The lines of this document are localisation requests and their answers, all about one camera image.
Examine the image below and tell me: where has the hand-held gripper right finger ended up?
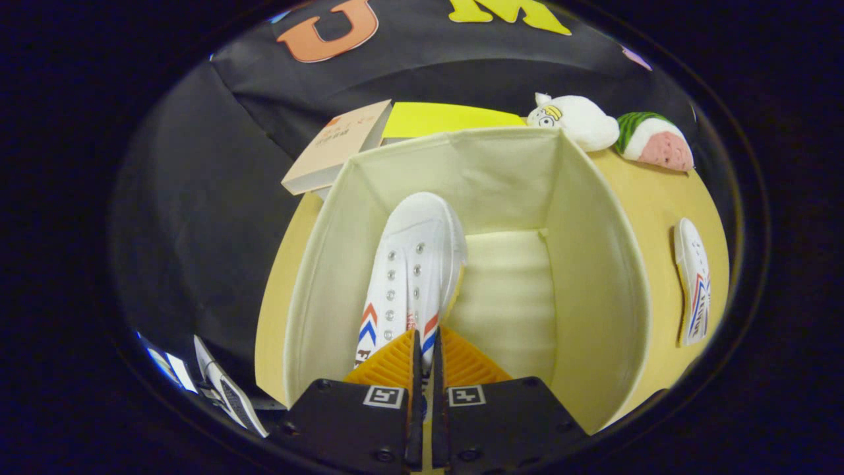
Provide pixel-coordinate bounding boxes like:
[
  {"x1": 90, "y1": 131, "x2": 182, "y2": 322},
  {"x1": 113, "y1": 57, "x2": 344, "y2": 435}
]
[{"x1": 432, "y1": 327, "x2": 591, "y2": 474}]

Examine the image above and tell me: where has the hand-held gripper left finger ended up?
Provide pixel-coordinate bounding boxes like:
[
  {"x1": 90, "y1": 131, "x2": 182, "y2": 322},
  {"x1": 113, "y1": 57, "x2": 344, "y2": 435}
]
[{"x1": 274, "y1": 329, "x2": 424, "y2": 472}]

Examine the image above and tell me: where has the white striped canvas shoe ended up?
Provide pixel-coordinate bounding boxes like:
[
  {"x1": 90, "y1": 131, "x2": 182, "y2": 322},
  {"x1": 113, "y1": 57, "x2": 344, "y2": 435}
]
[
  {"x1": 354, "y1": 191, "x2": 469, "y2": 377},
  {"x1": 674, "y1": 218, "x2": 711, "y2": 346}
]

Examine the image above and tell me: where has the foldable fabric storage box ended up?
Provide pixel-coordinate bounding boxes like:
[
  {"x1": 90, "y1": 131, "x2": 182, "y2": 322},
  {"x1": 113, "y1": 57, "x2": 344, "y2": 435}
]
[{"x1": 284, "y1": 127, "x2": 653, "y2": 436}]

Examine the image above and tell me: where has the white dark flat object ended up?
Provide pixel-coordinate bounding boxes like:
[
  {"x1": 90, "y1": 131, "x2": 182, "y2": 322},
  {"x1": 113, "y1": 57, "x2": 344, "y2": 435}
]
[{"x1": 193, "y1": 335, "x2": 270, "y2": 438}]

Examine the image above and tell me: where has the white blue object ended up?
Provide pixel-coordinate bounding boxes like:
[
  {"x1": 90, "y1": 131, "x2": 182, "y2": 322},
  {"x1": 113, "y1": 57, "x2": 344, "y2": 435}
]
[{"x1": 140, "y1": 335, "x2": 198, "y2": 395}]

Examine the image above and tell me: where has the beige paperback book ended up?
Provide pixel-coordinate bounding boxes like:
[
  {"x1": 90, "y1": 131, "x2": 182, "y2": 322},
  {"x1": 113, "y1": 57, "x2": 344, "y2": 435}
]
[{"x1": 282, "y1": 99, "x2": 393, "y2": 197}]

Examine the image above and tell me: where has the black backdrop cloth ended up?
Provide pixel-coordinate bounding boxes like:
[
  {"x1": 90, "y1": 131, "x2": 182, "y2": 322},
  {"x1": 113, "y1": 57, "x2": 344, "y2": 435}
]
[{"x1": 109, "y1": 0, "x2": 700, "y2": 396}]

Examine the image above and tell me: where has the yellow book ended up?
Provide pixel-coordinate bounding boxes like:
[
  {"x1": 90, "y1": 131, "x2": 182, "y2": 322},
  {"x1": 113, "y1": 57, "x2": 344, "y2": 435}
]
[{"x1": 381, "y1": 102, "x2": 528, "y2": 141}]

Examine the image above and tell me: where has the white plush toy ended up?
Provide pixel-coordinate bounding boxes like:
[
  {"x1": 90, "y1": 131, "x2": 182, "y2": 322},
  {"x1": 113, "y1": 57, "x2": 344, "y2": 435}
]
[{"x1": 526, "y1": 92, "x2": 620, "y2": 152}]

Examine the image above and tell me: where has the watermelon slice plush toy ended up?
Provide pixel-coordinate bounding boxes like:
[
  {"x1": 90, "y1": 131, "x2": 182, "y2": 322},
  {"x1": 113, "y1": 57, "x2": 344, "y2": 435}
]
[{"x1": 617, "y1": 111, "x2": 695, "y2": 173}]

